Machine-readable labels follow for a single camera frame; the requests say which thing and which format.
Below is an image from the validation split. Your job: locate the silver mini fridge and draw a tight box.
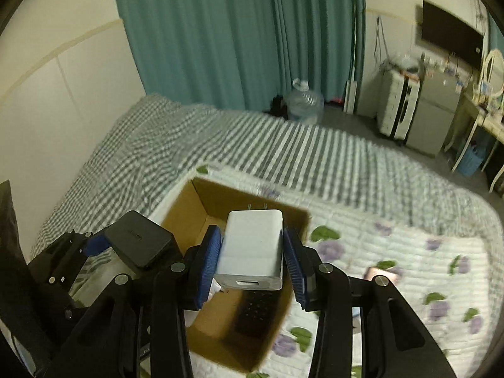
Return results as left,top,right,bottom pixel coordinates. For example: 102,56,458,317
405,65,470,158

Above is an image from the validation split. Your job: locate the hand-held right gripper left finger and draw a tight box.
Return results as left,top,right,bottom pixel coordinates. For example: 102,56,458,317
51,225,224,378

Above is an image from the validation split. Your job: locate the small black object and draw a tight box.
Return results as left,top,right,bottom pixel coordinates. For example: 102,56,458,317
270,94,290,119

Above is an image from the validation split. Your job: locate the grey checked bed sheet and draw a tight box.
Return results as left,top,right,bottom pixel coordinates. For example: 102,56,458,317
31,94,491,270

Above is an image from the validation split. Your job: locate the white folded board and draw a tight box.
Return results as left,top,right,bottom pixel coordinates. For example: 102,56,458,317
344,3,362,113

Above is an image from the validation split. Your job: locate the floral white quilt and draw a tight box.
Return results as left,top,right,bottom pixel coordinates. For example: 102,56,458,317
149,164,501,378

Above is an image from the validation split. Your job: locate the blue bin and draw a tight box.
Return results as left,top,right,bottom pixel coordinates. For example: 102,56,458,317
457,145,488,177

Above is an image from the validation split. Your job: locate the teal curtain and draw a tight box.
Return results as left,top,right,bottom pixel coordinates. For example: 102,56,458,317
268,0,368,116
111,0,285,114

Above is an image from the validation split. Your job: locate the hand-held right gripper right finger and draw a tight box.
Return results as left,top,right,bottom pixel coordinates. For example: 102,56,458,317
283,227,458,378

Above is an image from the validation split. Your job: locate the white suitcase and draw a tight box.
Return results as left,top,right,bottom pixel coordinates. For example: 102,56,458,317
377,68,420,143

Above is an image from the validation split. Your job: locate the cardboard box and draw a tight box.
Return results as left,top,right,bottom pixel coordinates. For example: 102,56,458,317
161,177,312,375

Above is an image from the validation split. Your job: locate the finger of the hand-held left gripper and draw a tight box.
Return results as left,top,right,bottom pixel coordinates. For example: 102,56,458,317
32,230,110,289

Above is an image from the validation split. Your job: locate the hanging white cable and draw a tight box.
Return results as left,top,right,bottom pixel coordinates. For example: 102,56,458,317
373,16,389,65

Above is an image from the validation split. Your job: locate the black charger block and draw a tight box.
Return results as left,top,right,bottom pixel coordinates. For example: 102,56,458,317
103,210,184,281

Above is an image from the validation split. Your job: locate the white desk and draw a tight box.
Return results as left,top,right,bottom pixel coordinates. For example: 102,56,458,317
450,94,504,175

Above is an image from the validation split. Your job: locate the black wall television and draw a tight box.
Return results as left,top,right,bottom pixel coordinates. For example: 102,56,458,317
421,0,484,72

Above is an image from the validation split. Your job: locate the white USB charger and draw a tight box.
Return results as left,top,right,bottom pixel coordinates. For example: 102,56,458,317
214,209,285,291

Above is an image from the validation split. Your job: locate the black remote control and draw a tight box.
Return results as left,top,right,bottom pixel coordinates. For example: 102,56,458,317
232,289,281,340

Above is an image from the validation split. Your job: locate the small pink object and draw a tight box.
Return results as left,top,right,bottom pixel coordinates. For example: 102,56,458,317
364,266,399,285

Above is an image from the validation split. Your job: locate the clear water jug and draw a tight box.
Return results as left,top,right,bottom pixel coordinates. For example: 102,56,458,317
284,78,324,125

